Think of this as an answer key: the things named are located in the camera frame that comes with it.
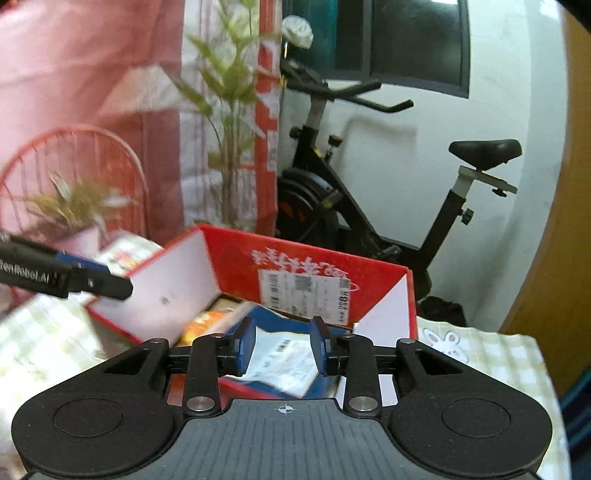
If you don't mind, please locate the blue curtain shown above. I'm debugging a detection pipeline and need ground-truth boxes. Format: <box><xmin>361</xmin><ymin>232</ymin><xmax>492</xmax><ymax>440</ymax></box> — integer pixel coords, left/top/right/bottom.
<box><xmin>561</xmin><ymin>378</ymin><xmax>591</xmax><ymax>462</ymax></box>

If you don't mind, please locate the wooden door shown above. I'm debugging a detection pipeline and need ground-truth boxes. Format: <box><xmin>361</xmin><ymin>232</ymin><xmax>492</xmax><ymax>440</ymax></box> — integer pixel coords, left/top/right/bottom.
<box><xmin>499</xmin><ymin>14</ymin><xmax>591</xmax><ymax>402</ymax></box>

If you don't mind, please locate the orange snack packet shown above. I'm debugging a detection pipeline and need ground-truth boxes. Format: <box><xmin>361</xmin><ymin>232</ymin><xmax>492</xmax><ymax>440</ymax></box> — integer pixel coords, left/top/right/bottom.
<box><xmin>178</xmin><ymin>310</ymin><xmax>236</xmax><ymax>347</ymax></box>

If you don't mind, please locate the black bag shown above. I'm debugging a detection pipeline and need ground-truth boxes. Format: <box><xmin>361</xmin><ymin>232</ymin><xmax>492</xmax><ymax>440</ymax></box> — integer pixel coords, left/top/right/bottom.
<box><xmin>416</xmin><ymin>295</ymin><xmax>467</xmax><ymax>328</ymax></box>

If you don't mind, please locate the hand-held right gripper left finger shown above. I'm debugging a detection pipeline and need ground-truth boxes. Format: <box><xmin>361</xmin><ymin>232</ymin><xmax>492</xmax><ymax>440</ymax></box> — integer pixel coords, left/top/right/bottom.
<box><xmin>104</xmin><ymin>316</ymin><xmax>257</xmax><ymax>418</ymax></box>

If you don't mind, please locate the pink curtain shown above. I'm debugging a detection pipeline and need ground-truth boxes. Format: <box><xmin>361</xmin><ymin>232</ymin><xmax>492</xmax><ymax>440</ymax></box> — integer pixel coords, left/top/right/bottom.
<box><xmin>0</xmin><ymin>0</ymin><xmax>185</xmax><ymax>232</ymax></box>

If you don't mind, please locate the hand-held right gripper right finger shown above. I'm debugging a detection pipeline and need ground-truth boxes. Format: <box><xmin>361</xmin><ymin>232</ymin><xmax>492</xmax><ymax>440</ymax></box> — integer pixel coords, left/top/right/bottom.
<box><xmin>308</xmin><ymin>316</ymin><xmax>467</xmax><ymax>418</ymax></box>

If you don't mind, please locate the red wire chair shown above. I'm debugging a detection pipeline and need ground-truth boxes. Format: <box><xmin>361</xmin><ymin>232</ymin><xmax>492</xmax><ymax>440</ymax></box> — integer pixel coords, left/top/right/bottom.
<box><xmin>0</xmin><ymin>126</ymin><xmax>149</xmax><ymax>241</ymax></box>

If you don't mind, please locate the blue packet with white label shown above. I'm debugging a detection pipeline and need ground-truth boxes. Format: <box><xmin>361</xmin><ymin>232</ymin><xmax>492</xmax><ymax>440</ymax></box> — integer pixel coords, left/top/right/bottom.
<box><xmin>221</xmin><ymin>305</ymin><xmax>354</xmax><ymax>400</ymax></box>

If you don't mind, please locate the colourful printed box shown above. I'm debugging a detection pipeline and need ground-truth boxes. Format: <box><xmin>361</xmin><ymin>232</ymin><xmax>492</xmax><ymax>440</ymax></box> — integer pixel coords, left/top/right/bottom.
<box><xmin>99</xmin><ymin>233</ymin><xmax>164</xmax><ymax>278</ymax></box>

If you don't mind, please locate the checked bunny print tablecloth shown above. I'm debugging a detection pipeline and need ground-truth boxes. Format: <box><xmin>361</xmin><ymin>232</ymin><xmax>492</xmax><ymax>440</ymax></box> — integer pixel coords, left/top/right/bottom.
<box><xmin>0</xmin><ymin>291</ymin><xmax>571</xmax><ymax>480</ymax></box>

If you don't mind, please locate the small plant in pink pot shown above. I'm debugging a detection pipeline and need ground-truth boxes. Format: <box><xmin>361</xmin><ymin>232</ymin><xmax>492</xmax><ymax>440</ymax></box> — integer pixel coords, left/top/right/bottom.
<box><xmin>23</xmin><ymin>173</ymin><xmax>139</xmax><ymax>259</ymax></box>

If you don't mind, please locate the dark framed window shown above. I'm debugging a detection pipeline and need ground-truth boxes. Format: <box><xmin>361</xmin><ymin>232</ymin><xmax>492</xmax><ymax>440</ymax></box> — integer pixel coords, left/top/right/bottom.
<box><xmin>281</xmin><ymin>0</ymin><xmax>472</xmax><ymax>97</ymax></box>

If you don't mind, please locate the tall artificial green plant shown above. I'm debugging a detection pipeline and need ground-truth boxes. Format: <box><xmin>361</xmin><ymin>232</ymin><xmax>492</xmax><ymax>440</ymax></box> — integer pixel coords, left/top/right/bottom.
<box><xmin>173</xmin><ymin>0</ymin><xmax>278</xmax><ymax>232</ymax></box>

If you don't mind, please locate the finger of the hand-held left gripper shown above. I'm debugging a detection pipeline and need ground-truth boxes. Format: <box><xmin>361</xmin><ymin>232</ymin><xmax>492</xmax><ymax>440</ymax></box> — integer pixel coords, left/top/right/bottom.
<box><xmin>68</xmin><ymin>265</ymin><xmax>134</xmax><ymax>302</ymax></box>
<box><xmin>55</xmin><ymin>250</ymin><xmax>112</xmax><ymax>278</ymax></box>

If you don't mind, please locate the red strawberry cardboard box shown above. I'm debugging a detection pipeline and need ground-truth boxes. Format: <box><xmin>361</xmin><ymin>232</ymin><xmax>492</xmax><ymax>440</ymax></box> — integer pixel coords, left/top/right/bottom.
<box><xmin>87</xmin><ymin>224</ymin><xmax>419</xmax><ymax>402</ymax></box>

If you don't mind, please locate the red and white hanging banner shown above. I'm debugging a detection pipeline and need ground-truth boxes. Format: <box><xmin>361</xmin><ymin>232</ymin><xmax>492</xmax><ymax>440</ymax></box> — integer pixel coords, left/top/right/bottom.
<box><xmin>253</xmin><ymin>0</ymin><xmax>283</xmax><ymax>236</ymax></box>

